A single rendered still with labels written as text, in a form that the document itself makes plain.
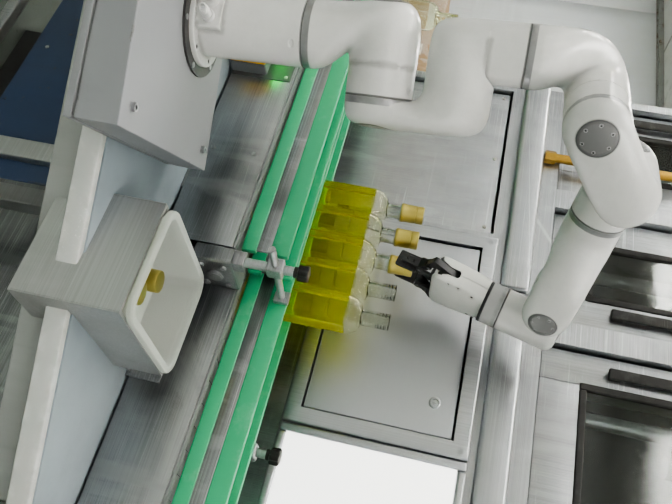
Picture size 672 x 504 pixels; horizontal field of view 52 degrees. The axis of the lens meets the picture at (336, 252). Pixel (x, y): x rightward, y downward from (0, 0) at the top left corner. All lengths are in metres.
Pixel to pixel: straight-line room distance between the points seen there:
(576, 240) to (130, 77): 0.67
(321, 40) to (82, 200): 0.38
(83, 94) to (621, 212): 0.69
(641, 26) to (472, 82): 5.90
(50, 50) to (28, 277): 0.68
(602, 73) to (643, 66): 5.47
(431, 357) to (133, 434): 0.56
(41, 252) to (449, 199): 0.90
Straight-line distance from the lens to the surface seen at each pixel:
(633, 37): 6.70
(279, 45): 0.99
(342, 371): 1.32
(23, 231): 1.66
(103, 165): 0.97
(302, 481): 1.27
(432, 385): 1.32
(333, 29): 0.98
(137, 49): 0.88
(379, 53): 0.96
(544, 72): 0.96
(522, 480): 1.32
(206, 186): 1.21
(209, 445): 1.13
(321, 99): 1.33
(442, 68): 0.96
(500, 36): 0.96
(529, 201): 1.55
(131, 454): 1.14
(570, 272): 1.10
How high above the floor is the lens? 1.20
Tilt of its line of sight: 8 degrees down
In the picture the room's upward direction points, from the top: 101 degrees clockwise
